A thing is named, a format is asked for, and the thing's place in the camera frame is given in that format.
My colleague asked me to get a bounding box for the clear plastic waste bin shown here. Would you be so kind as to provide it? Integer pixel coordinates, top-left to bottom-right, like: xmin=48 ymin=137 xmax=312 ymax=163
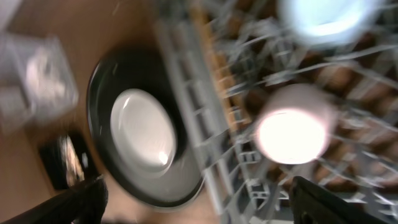
xmin=1 ymin=33 xmax=79 ymax=134

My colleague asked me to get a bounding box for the black rectangular tray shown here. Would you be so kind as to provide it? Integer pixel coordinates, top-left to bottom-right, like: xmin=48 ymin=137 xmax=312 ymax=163
xmin=39 ymin=132 xmax=100 ymax=190

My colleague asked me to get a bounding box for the grey dishwasher rack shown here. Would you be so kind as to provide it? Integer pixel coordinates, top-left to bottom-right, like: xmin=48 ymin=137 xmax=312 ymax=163
xmin=155 ymin=1 xmax=397 ymax=223

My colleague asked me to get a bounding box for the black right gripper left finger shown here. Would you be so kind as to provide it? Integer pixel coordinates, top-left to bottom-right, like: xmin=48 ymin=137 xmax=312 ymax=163
xmin=3 ymin=177 xmax=108 ymax=224

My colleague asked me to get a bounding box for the round black serving tray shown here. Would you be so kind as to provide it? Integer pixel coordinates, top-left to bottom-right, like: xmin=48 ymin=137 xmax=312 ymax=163
xmin=86 ymin=47 xmax=203 ymax=210

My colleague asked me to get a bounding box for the pink cup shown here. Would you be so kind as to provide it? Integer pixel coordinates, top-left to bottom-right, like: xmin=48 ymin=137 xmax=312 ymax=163
xmin=253 ymin=84 xmax=338 ymax=165

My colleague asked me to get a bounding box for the grey plate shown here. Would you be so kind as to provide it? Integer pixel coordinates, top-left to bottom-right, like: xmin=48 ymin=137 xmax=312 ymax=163
xmin=110 ymin=88 xmax=178 ymax=177

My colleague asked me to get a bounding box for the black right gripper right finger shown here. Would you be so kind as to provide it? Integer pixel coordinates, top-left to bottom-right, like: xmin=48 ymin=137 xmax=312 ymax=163
xmin=289 ymin=176 xmax=388 ymax=224

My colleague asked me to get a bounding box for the blue cup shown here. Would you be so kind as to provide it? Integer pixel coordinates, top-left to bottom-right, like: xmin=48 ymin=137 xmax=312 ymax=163
xmin=277 ymin=0 xmax=386 ymax=48

